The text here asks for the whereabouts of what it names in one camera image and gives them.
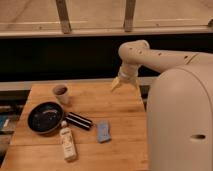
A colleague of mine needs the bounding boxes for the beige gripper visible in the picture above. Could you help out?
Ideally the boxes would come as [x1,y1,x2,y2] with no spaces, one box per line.
[111,63,139,91]

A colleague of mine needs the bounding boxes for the white plastic bottle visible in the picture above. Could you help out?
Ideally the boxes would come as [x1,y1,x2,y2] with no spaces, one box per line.
[60,121,77,161]

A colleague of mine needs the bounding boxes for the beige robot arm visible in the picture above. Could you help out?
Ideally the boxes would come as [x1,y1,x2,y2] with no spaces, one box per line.
[112,40,213,171]

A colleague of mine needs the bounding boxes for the beige ceramic cup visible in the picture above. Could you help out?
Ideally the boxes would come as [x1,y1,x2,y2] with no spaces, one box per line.
[52,85,69,105]

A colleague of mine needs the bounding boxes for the blue sponge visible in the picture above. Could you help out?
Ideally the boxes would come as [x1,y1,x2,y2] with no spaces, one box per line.
[96,121,111,143]

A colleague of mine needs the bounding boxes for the black rectangular box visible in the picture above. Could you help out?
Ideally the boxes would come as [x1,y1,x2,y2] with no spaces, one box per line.
[65,112,93,130]

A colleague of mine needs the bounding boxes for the blue object at left edge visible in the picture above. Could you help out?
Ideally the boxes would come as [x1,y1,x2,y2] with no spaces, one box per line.
[0,115,9,130]

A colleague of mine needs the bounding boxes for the right wooden post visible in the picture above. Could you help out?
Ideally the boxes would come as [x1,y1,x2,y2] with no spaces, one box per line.
[123,0,136,32]

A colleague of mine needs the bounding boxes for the wooden post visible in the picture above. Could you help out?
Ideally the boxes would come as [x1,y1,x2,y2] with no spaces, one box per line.
[56,0,71,34]
[123,0,136,32]

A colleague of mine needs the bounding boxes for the left wooden post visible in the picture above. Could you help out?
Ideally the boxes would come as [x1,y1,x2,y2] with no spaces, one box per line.
[56,0,71,34]

